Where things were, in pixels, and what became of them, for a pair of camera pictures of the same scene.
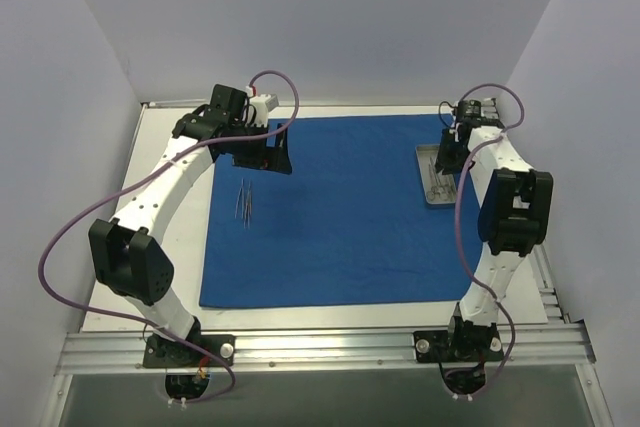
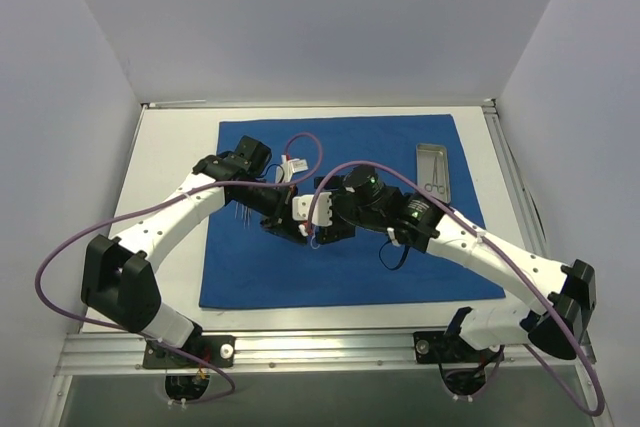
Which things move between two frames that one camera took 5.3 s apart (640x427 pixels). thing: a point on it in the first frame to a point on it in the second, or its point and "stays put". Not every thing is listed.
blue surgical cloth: (349, 225) stays put
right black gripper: (451, 150) to (333, 233)
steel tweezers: (241, 190) stays put
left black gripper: (265, 153) to (281, 226)
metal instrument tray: (439, 188) stays put
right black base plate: (457, 346) stays put
